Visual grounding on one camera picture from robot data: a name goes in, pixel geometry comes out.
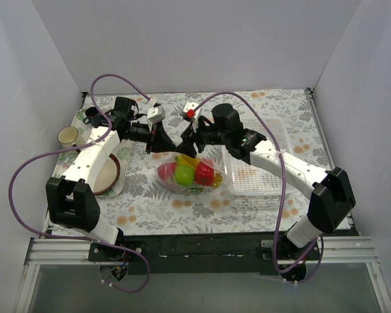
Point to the green fake apple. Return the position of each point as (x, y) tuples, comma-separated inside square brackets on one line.
[(184, 175)]

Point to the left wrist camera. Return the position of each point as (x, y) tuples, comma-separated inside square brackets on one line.
[(156, 114)]

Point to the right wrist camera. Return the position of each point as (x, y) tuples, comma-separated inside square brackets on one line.
[(191, 113)]

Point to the clear zip top bag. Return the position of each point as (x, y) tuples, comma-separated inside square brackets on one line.
[(194, 188)]

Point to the red fake bell pepper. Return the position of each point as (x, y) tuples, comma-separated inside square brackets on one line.
[(204, 174)]

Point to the yellow fake banana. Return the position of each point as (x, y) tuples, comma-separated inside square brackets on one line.
[(181, 160)]

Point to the red rimmed cream plate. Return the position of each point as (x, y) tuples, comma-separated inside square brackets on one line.
[(108, 176)]

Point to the amber fake food piece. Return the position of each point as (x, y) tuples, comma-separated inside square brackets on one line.
[(217, 181)]

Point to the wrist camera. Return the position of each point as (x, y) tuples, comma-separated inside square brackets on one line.
[(191, 113), (156, 114)]

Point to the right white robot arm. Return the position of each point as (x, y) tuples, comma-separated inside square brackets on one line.
[(329, 192)]

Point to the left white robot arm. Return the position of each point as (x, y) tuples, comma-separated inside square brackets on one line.
[(71, 200)]

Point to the aluminium frame rail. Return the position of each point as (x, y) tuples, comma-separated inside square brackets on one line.
[(47, 252)]

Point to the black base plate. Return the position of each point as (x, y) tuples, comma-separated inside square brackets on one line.
[(191, 253)]

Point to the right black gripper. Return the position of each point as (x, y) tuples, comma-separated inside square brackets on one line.
[(193, 136)]

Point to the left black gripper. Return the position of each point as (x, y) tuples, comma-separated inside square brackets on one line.
[(153, 137)]

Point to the pink fake fruit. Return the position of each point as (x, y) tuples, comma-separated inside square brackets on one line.
[(166, 171)]

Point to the leaf pattern white tray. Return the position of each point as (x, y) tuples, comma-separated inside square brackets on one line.
[(71, 162)]

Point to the dark blue mug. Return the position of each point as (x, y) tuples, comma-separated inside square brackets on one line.
[(94, 118)]

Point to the cream mug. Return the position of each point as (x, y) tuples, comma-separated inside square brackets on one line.
[(70, 137)]

